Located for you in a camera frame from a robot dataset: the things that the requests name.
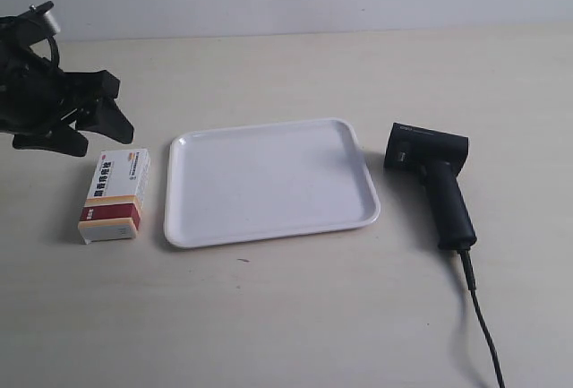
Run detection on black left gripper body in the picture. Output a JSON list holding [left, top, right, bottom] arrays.
[[1, 15, 120, 134]]

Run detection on white red medicine box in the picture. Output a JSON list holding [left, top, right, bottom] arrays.
[[78, 149, 150, 244]]

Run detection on black handheld barcode scanner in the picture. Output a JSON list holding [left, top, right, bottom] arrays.
[[384, 123, 477, 253]]

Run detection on white plastic tray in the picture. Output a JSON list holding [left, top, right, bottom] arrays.
[[163, 118, 381, 249]]

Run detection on black scanner cable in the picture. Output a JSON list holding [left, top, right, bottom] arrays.
[[456, 246, 507, 388]]

